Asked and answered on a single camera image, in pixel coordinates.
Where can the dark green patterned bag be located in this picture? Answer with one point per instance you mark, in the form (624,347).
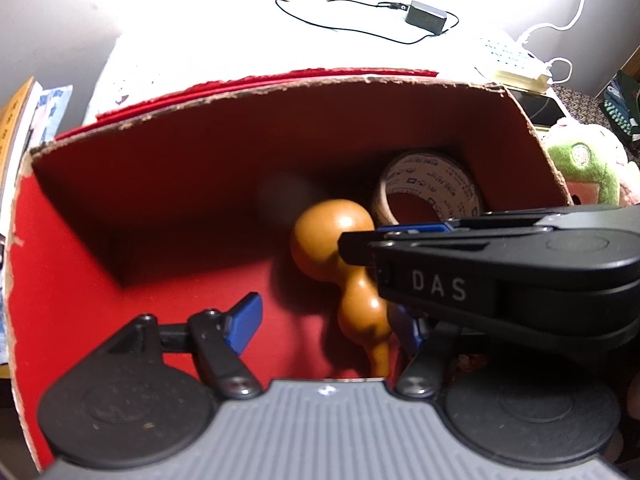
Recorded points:
(621,106)

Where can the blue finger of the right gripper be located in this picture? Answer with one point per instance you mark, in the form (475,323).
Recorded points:
(416,228)

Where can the brown packing tape roll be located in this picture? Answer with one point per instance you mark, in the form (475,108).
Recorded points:
(419,187)

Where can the red cardboard box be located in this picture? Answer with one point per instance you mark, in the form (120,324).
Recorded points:
(187,201)

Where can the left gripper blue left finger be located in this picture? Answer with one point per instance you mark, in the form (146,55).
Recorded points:
(242,321)

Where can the brown wooden gourd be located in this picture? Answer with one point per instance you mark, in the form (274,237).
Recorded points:
(362,314)

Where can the white power strip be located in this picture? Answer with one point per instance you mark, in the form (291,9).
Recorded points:
(500,59)

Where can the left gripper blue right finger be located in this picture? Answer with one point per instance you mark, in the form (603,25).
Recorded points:
(406,327)

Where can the black power adapter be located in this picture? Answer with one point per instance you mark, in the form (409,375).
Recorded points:
(426,17)

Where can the green plush toy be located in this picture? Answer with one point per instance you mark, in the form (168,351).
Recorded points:
(587,162)

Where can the yellow book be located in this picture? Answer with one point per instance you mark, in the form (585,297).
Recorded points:
(11,114)

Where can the blue patterned cloth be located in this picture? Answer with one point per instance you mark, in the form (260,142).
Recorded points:
(48,116)

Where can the black smartphone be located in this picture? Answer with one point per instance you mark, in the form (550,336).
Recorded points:
(542,111)

